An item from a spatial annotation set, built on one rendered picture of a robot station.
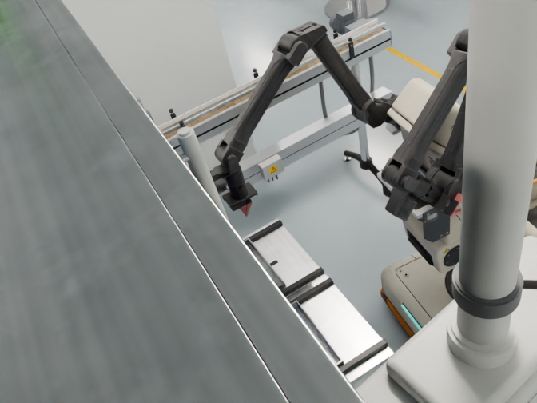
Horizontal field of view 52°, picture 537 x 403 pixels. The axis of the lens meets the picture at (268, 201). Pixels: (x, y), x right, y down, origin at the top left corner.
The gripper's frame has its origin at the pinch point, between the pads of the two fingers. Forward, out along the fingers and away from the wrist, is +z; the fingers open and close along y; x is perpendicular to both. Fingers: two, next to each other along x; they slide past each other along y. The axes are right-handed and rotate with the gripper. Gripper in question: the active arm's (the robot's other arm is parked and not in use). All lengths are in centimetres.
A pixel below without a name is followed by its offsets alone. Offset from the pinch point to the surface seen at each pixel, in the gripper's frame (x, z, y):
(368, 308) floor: -9, 107, -49
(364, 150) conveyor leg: -85, 83, -105
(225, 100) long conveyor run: -92, 15, -33
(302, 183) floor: -110, 107, -72
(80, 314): 104, -101, 40
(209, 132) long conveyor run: -82, 21, -18
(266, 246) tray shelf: -0.9, 20.7, -4.1
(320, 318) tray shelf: 36.6, 20.6, -3.0
